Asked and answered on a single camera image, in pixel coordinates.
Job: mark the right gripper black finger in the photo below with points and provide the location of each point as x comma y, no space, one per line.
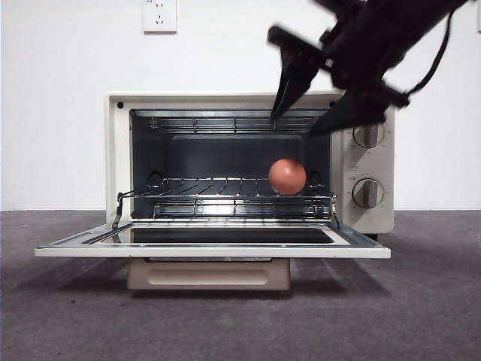
293,79
357,111

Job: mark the brown egg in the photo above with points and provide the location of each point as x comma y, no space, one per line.
287,176

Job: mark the cream glass oven door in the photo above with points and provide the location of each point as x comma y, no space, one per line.
210,252

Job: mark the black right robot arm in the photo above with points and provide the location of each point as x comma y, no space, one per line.
398,15

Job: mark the cream round oven knob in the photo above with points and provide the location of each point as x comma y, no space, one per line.
370,137
368,193

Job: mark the cream Toshiba toaster oven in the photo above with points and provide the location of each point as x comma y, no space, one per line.
116,150

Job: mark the white wall socket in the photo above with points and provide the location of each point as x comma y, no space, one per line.
160,17

